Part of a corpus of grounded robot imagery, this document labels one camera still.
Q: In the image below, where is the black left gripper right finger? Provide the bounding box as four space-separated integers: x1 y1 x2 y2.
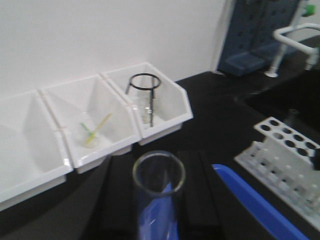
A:
177 150 224 240

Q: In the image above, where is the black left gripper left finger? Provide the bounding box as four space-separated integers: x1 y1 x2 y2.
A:
100 154 136 240

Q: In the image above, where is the clear glass test tube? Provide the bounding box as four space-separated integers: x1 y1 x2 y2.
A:
132 150 186 240

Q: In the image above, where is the white test tube rack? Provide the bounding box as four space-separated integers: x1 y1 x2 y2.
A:
234 117 320 216

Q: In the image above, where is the test tube in rack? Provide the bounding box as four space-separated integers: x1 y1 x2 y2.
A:
284 108 300 127

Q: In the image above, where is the grey-blue pegboard drying rack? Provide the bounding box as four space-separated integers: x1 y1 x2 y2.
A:
217 0 299 77

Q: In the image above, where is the blue plastic tray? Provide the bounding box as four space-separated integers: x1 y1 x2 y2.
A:
211 163 307 240

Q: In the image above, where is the small clear dish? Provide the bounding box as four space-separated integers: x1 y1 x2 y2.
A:
76 128 110 149

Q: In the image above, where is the green plastic spatula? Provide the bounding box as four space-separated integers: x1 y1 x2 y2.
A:
80 122 96 140

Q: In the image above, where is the middle white storage bin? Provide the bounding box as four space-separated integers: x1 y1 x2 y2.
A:
38 75 141 174

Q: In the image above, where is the white storage bin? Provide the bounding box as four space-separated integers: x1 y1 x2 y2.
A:
0 90 74 211
38 75 141 174
100 62 193 146

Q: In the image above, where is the left white storage bin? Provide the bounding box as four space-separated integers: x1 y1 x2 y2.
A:
0 90 74 211

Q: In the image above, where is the right white storage bin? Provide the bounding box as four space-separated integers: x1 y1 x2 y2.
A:
100 62 193 146

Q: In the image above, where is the clear glass flask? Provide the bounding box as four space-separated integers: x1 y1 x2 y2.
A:
136 96 154 128

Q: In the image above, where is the black sink basin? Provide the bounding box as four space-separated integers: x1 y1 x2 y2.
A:
245 70 320 144

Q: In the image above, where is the white lab faucet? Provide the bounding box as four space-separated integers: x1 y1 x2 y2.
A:
264 0 320 77

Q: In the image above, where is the black wire tripod stand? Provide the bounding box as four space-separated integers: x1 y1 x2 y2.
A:
125 72 161 128

